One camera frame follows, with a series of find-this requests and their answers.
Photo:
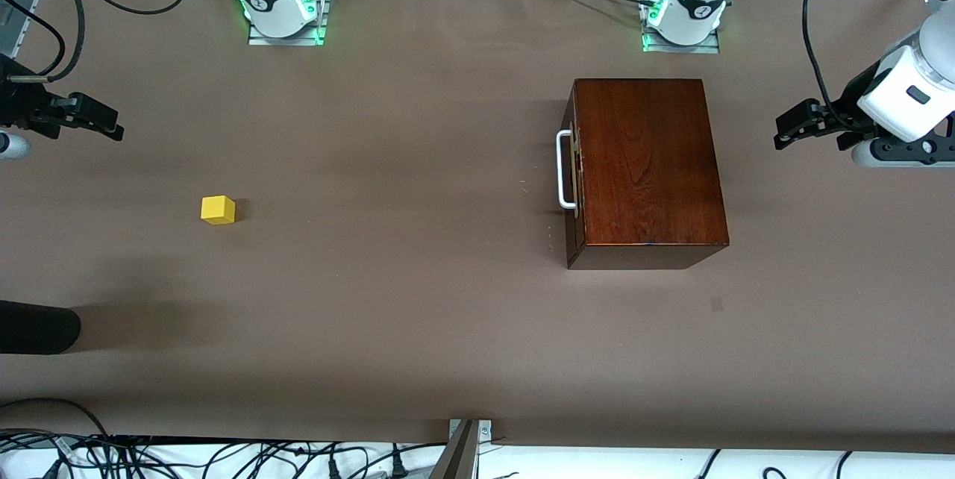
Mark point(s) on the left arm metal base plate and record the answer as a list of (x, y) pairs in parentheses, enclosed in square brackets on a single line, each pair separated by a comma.
[(679, 49)]

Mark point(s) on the silver metal bracket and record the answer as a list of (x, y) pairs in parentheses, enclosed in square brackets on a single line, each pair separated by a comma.
[(485, 430)]

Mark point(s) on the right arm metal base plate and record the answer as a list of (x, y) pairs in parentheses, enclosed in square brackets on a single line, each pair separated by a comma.
[(287, 41)]

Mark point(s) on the dark metal beam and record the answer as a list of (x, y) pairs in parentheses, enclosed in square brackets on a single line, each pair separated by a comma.
[(459, 456)]

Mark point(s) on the light wood drawer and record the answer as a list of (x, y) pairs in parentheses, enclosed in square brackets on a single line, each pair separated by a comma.
[(571, 233)]

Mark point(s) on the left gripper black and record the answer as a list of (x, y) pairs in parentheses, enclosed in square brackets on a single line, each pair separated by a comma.
[(856, 96)]

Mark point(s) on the black ribbed cylinder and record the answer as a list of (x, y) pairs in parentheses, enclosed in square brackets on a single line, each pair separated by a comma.
[(37, 327)]

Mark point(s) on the yellow cube block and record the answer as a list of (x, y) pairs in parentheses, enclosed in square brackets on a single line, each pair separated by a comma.
[(218, 210)]

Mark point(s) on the dark brown wooden cabinet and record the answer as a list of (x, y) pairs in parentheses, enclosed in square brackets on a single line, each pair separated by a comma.
[(649, 166)]

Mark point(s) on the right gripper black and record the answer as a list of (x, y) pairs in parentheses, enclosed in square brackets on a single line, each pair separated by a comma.
[(21, 102)]

